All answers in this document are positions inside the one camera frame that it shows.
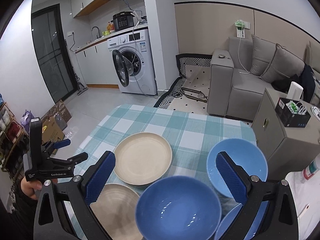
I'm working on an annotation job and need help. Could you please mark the blue bowl back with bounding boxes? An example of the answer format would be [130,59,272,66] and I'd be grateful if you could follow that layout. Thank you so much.
[206,138,269,199]

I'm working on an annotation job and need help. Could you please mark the cream plate front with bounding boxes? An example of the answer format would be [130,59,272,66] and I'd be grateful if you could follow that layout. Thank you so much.
[90,184,143,239]

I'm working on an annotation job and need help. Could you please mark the cream plate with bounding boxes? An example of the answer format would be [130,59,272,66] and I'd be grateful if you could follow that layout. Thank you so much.
[90,184,143,239]
[114,132,172,186]

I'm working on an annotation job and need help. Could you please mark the large blue bowl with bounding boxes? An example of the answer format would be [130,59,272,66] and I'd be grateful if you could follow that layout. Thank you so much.
[135,176,222,239]

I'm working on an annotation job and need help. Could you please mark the white kitchen base cabinets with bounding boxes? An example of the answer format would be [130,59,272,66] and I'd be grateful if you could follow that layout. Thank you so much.
[76,41,119,88]

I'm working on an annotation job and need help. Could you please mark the person's left hand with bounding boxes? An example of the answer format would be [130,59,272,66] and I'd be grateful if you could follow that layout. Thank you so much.
[21,177,42,200]

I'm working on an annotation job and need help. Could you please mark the cardboard box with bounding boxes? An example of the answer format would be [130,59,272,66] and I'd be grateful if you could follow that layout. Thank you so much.
[42,117,65,144]

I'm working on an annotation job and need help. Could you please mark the purple bag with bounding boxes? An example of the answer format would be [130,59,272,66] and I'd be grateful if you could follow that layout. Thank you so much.
[20,110,34,129]

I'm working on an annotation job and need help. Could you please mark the grey bedside cabinet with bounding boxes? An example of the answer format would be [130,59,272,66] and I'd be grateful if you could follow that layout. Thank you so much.
[252,88,319,180]

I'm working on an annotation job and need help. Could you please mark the plastic water bottle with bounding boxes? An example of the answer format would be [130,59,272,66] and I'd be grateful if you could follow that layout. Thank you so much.
[303,154,320,180]

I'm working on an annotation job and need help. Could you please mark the grey sofa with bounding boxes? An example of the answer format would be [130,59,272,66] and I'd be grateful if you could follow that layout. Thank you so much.
[207,37,319,121]

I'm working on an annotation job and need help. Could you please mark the white washing machine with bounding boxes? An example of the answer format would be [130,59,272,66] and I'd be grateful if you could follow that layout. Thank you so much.
[107,28,157,96]

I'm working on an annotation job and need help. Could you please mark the white charger box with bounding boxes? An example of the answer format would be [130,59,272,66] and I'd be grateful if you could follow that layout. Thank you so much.
[286,81,303,101]

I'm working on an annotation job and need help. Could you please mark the black glass door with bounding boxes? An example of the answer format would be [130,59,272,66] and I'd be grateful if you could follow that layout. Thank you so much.
[31,4,77,103]

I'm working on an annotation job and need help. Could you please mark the grey cushion right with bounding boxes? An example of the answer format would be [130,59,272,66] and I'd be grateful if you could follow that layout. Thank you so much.
[260,44,305,83]

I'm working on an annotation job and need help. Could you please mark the grey cushion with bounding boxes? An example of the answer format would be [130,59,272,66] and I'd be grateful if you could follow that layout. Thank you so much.
[251,35,276,76]
[260,44,305,83]

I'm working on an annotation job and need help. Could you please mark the grey cushion left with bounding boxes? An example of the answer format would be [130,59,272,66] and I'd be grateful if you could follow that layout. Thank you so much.
[251,35,276,76]

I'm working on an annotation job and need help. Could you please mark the black pressure cooker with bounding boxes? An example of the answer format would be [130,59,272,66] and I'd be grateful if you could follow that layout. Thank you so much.
[112,11,135,31]

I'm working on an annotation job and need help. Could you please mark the white power strip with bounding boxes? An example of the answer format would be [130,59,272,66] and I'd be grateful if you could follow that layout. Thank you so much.
[234,20,251,38]

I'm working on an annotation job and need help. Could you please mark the black box with cables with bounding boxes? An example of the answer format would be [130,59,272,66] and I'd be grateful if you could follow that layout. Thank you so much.
[275,98,311,128]

